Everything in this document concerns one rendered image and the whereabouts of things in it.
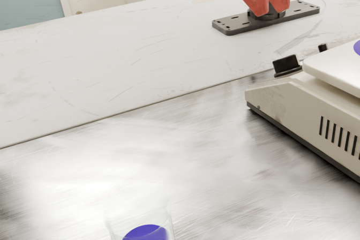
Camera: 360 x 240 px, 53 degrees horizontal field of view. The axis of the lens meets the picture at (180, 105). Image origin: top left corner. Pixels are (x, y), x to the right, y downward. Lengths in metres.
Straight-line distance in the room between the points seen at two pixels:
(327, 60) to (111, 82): 0.31
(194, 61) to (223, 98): 0.12
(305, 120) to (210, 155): 0.10
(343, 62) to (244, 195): 0.14
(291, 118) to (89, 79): 0.31
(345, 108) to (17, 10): 3.00
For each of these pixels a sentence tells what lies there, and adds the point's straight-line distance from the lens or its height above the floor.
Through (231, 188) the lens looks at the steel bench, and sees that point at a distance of 0.34.
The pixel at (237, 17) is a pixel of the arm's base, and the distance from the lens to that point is 0.72.
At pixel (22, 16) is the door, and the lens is 3.21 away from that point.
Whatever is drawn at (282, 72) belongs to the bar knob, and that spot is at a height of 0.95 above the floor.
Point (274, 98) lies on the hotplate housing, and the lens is 0.39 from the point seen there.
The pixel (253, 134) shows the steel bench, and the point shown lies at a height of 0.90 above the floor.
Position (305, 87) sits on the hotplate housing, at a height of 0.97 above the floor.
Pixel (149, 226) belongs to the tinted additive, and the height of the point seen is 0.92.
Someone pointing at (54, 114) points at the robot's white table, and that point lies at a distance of 0.50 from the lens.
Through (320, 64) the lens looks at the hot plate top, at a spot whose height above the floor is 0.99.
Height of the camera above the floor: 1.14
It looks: 31 degrees down
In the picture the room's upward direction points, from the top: 7 degrees counter-clockwise
